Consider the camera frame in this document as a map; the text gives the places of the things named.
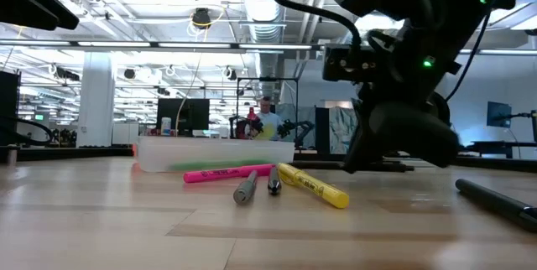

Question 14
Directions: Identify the pink highlighter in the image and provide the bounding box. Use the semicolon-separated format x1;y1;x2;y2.
182;163;276;184

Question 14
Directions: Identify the dark background desk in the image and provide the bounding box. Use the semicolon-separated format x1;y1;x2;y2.
459;139;537;158

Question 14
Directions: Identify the grey marker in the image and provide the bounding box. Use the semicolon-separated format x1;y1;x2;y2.
232;169;259;205

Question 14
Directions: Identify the white pillar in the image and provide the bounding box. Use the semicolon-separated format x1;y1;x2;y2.
76;51;117;148

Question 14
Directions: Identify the black lamp cable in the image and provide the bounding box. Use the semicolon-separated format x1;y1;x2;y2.
444;9;492;103

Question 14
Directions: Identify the small dark monitor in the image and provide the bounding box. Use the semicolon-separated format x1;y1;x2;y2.
486;101;514;129

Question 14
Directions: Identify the black monitor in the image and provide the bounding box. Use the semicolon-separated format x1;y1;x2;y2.
156;97;211;138

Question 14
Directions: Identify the black ceiling device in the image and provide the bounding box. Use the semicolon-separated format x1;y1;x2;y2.
191;7;212;30

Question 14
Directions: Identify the clear plastic supply box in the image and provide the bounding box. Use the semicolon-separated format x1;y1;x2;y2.
134;135;296;174

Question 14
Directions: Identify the patterned divider panel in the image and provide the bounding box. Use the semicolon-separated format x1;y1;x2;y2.
329;106;362;155

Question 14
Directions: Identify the person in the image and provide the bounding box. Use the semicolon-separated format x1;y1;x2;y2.
251;96;286;142

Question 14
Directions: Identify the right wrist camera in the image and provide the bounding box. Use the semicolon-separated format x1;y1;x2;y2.
321;43;378;82

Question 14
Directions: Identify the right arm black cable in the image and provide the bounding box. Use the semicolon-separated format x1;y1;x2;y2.
269;0;364;49

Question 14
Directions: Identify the black metal frame stand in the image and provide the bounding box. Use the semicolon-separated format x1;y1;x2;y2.
235;75;300;141

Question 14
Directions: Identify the black pen white print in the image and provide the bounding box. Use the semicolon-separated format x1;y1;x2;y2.
267;165;283;197

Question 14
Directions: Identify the plain black pen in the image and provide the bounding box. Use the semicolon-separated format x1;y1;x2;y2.
455;178;537;234

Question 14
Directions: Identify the yellow highlighter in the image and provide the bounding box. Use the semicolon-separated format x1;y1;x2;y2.
277;162;351;210

